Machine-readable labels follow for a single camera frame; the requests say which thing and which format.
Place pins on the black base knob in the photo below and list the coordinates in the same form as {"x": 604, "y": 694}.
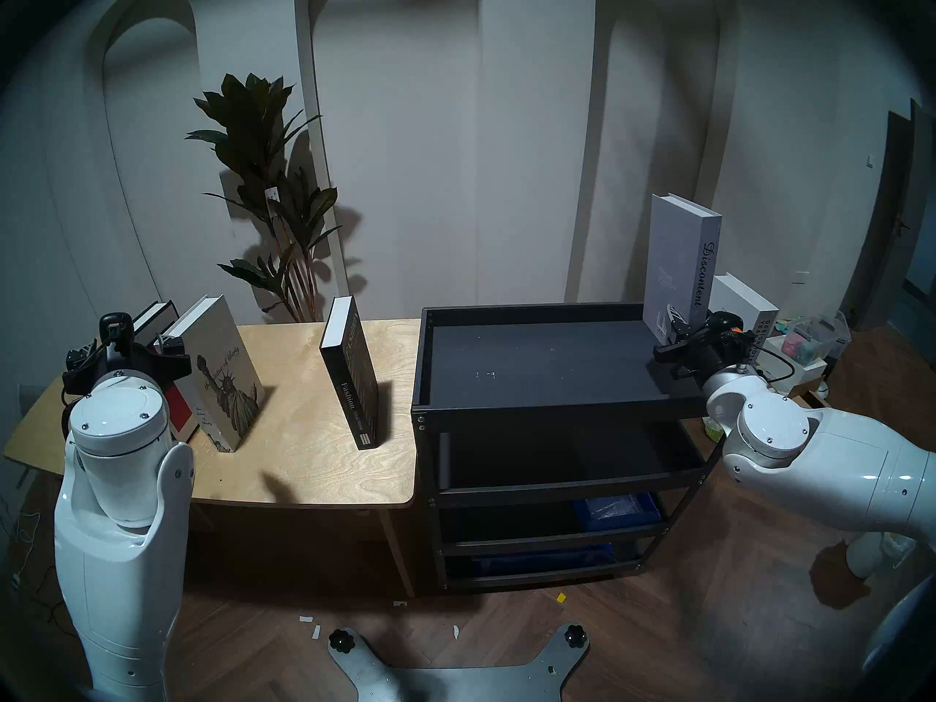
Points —
{"x": 576, "y": 635}
{"x": 341, "y": 640}

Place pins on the light green plastic bag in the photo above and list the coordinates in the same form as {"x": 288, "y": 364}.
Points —
{"x": 713, "y": 428}

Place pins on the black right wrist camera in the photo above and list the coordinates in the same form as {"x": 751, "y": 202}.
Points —
{"x": 724, "y": 324}

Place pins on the white Design Hotels Yearbook book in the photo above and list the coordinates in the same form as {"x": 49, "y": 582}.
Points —
{"x": 738, "y": 298}

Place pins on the brown cardboard box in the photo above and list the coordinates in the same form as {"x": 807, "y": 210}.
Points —
{"x": 812, "y": 399}

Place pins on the black Fashion book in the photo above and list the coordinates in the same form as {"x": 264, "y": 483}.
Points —
{"x": 355, "y": 371}

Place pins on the grey Discontent book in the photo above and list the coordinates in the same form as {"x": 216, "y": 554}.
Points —
{"x": 673, "y": 254}

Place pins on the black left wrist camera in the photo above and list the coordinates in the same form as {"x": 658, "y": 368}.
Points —
{"x": 117, "y": 326}

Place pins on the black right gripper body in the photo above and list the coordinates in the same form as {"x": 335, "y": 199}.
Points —
{"x": 706, "y": 357}

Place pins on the grey Statue of Liberty book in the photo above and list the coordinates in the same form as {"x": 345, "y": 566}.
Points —
{"x": 227, "y": 386}

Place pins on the clear plastic storage container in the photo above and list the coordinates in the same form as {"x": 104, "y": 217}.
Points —
{"x": 819, "y": 338}

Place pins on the tall dark green plant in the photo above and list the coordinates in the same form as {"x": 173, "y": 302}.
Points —
{"x": 248, "y": 123}

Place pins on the white bin with bag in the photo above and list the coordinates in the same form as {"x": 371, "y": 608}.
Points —
{"x": 866, "y": 554}

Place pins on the dark grey door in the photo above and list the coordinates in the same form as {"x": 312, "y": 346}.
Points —
{"x": 896, "y": 218}

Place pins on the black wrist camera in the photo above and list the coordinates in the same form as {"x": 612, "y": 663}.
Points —
{"x": 724, "y": 324}
{"x": 117, "y": 326}

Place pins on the black Crime and Punishment book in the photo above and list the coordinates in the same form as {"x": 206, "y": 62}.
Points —
{"x": 183, "y": 415}

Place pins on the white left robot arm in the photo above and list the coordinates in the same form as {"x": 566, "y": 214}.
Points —
{"x": 117, "y": 561}

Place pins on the blue plastic bin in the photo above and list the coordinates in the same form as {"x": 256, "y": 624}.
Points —
{"x": 618, "y": 510}

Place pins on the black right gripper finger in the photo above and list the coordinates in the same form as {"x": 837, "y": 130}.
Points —
{"x": 676, "y": 324}

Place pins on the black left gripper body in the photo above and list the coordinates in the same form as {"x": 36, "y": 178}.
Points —
{"x": 172, "y": 357}

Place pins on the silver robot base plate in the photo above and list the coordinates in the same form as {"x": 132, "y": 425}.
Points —
{"x": 453, "y": 682}

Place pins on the light wooden table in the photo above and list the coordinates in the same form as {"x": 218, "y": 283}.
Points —
{"x": 307, "y": 430}

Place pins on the black three-tier shelf cart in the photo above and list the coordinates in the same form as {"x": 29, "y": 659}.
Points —
{"x": 556, "y": 364}

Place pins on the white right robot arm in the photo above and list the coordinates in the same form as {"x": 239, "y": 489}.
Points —
{"x": 826, "y": 452}

